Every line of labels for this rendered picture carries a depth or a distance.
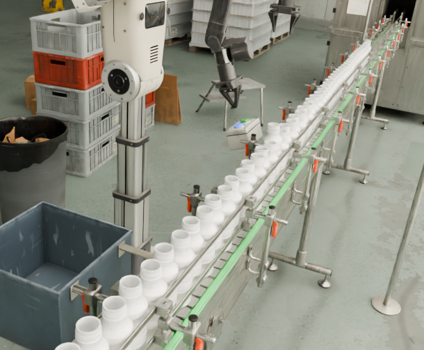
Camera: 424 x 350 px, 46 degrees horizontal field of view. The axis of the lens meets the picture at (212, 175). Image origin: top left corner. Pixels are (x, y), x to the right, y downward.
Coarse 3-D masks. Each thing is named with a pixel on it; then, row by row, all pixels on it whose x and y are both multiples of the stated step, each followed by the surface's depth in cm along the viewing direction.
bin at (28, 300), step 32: (32, 224) 146; (64, 224) 147; (96, 224) 142; (0, 256) 137; (32, 256) 149; (64, 256) 153; (96, 256) 147; (128, 256) 140; (0, 288) 120; (32, 288) 115; (64, 288) 114; (0, 320) 125; (32, 320) 120; (64, 320) 117
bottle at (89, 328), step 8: (80, 320) 75; (88, 320) 76; (96, 320) 75; (80, 328) 75; (88, 328) 77; (96, 328) 76; (80, 336) 73; (88, 336) 73; (96, 336) 74; (80, 344) 74; (88, 344) 74; (96, 344) 74; (104, 344) 76
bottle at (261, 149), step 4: (256, 148) 143; (260, 148) 144; (264, 148) 144; (256, 152) 142; (260, 152) 141; (264, 152) 141; (264, 156) 142; (264, 160) 142; (264, 164) 142; (268, 164) 143; (264, 168) 142; (268, 168) 143; (264, 188) 146; (264, 192) 147
